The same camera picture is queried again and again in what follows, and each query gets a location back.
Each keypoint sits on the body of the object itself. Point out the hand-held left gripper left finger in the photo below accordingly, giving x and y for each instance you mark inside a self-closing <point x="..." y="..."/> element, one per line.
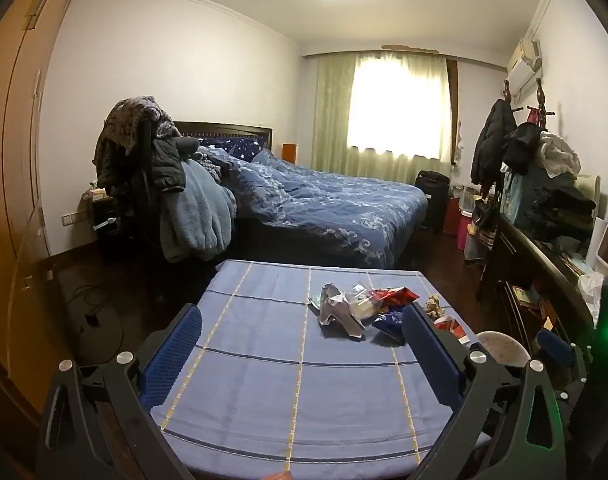
<point x="171" y="352"/>

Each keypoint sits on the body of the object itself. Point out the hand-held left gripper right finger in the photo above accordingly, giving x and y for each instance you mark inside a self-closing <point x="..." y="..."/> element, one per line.
<point x="429" y="355"/>

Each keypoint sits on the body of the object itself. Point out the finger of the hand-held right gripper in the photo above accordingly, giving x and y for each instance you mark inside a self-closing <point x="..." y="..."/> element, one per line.
<point x="554" y="347"/>

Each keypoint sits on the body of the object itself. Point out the small red and white packet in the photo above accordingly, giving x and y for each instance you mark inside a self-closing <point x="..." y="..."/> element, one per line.
<point x="449" y="327"/>

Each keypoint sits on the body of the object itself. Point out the blue snack bag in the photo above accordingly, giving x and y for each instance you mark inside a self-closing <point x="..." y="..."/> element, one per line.
<point x="389" y="325"/>

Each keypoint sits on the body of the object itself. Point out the white dotted basin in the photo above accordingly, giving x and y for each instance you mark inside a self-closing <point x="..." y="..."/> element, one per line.
<point x="504" y="347"/>

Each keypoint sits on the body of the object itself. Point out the red snack bag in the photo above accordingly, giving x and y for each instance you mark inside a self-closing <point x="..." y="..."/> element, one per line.
<point x="396" y="297"/>

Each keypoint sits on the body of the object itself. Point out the clear plastic wrapper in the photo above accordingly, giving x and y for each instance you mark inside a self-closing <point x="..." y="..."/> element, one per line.
<point x="362" y="302"/>

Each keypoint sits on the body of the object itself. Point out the grey-beige paper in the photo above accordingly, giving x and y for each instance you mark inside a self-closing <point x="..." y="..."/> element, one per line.
<point x="341" y="317"/>

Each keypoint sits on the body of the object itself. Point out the green and white wrapper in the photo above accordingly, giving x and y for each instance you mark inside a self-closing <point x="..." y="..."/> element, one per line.
<point x="315" y="301"/>

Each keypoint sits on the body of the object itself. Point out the white plastic bag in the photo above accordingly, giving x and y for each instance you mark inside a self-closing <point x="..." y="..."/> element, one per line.
<point x="590" y="290"/>

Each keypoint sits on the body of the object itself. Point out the dark wooden dresser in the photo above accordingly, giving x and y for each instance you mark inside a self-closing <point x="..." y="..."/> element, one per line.
<point x="514" y="255"/>

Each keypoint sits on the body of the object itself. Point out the blue striped tablecloth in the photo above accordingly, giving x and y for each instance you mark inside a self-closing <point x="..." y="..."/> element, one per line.
<point x="284" y="360"/>

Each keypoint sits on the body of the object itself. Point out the pink bin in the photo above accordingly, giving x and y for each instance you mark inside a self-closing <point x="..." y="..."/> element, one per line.
<point x="465" y="232"/>

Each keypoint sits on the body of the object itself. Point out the dark striped bag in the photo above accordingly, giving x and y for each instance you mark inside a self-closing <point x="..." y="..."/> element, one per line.
<point x="483" y="235"/>

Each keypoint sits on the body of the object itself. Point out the dark wooden nightstand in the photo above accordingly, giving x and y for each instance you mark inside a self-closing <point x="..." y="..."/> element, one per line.
<point x="101" y="235"/>

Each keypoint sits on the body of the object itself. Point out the light blue fleece blanket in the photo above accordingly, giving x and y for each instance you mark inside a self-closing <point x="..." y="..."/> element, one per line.
<point x="199" y="215"/>

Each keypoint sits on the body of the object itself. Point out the black suitcase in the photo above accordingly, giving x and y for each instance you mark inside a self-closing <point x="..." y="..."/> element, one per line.
<point x="431" y="200"/>

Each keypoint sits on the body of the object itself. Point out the teal bag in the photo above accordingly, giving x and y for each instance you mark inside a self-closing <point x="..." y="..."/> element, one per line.
<point x="513" y="195"/>

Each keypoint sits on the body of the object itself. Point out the tissue box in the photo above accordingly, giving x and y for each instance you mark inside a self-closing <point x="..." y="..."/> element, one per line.
<point x="98" y="193"/>

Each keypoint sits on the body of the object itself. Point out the blue patterned duvet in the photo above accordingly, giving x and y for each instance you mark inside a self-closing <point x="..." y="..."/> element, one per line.
<point x="324" y="205"/>

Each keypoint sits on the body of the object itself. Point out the black puffer jacket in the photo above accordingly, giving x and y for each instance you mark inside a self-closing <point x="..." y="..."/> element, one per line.
<point x="169" y="165"/>

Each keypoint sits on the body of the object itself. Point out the white crumpled garment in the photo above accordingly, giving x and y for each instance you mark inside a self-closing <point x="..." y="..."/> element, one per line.
<point x="561" y="155"/>

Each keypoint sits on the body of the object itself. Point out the black hanging garment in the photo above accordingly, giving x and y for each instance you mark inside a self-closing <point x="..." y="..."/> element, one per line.
<point x="524" y="147"/>

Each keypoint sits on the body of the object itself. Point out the black hanging jacket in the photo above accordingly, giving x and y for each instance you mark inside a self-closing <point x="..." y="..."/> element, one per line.
<point x="491" y="145"/>

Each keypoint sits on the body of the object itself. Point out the dark blue starry pillow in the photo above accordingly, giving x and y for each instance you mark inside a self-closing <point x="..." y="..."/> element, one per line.
<point x="229" y="146"/>

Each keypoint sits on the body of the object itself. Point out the dark wooden bed headboard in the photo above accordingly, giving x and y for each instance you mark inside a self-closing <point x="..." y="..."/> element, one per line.
<point x="224" y="130"/>

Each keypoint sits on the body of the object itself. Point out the orange box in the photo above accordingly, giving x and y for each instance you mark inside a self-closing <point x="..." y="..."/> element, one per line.
<point x="290" y="154"/>

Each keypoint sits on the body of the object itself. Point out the grey patterned garment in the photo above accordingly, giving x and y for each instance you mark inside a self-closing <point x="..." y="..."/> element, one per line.
<point x="124" y="120"/>

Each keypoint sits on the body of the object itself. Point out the wooden wardrobe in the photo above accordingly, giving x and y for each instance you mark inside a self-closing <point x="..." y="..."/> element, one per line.
<point x="14" y="160"/>

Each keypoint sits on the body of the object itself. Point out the pale green curtain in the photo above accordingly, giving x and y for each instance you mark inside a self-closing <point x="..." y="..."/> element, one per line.
<point x="329" y="120"/>

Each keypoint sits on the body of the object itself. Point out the wooden coat rack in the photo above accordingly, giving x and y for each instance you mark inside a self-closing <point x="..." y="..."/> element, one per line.
<point x="507" y="92"/>

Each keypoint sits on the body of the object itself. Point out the white air conditioner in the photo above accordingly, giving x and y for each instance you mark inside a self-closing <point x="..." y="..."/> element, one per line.
<point x="524" y="67"/>

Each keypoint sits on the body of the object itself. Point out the wall socket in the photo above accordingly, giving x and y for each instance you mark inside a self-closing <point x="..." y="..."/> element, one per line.
<point x="74" y="218"/>

